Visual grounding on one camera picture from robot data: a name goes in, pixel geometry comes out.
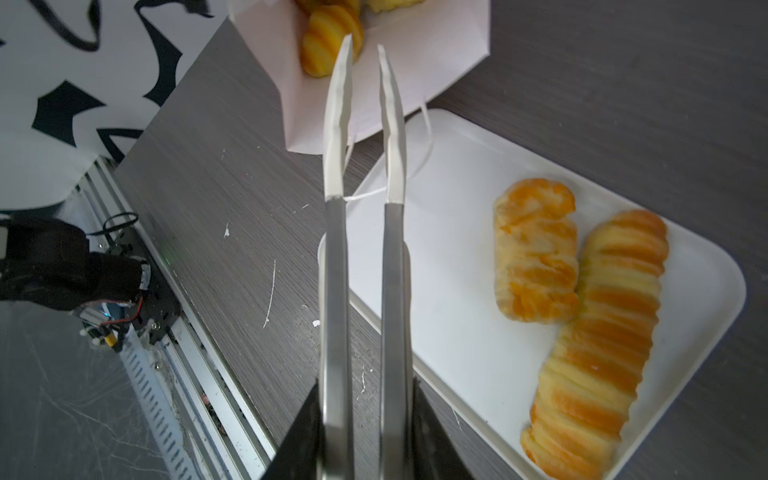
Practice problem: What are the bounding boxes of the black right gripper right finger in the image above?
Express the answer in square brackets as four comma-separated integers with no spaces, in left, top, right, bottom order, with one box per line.
[412,380,473,480]

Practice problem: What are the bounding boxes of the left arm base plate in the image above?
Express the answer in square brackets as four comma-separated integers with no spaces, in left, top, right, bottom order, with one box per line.
[83,225,181,352]

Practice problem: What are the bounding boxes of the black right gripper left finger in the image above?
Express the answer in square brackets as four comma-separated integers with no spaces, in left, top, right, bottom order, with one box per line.
[261,383,321,480]

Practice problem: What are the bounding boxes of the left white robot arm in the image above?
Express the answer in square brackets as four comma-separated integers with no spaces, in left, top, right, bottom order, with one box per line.
[1,215,151,311]

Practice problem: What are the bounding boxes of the long striped fake bread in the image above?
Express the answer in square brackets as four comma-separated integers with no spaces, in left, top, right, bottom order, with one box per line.
[520,209,670,479]

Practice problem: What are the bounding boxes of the white red paper bag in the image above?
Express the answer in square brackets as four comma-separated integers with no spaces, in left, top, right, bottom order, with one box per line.
[227,0,492,156]

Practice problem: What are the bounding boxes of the white plastic tray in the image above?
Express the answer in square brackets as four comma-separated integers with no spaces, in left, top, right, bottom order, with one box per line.
[323,110,746,479]

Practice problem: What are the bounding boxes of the small yellow fake bread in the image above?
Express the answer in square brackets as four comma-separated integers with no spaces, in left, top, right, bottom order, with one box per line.
[296,1,364,78]

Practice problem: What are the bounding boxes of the steel tongs white tips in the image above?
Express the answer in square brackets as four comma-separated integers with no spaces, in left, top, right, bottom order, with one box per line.
[317,35,414,479]

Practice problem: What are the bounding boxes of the short twisted fake bread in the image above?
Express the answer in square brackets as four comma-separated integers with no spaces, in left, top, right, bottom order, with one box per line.
[493,178,579,324]

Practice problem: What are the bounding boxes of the aluminium frame rail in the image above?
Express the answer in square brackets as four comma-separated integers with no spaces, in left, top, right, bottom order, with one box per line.
[63,157,275,479]

